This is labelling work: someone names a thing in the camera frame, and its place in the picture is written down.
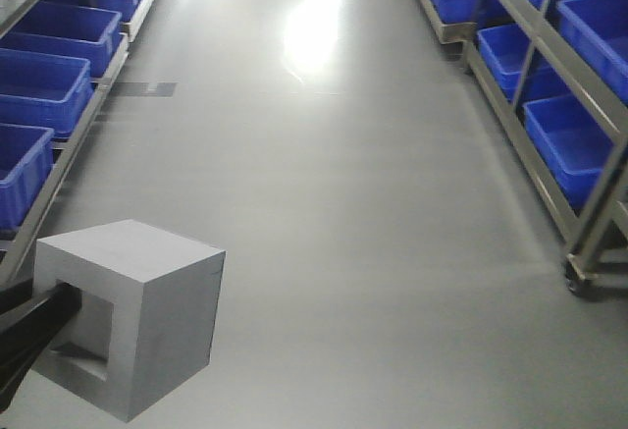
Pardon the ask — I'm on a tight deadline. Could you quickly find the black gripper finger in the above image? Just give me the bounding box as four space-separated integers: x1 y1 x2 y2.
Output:
0 278 33 312
1 283 81 409

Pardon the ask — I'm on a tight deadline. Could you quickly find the gray hollow cube base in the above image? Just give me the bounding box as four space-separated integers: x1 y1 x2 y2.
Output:
33 219 226 422

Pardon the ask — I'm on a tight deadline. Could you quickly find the left shelf rack with bins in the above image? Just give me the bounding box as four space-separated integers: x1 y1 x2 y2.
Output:
1 0 155 285

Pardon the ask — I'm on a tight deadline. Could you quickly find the shelf rack with bins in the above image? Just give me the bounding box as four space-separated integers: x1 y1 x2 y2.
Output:
1 0 155 285
419 0 627 299

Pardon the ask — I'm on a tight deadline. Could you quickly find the right shelf rack with bins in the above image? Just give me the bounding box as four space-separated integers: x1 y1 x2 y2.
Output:
419 0 627 299

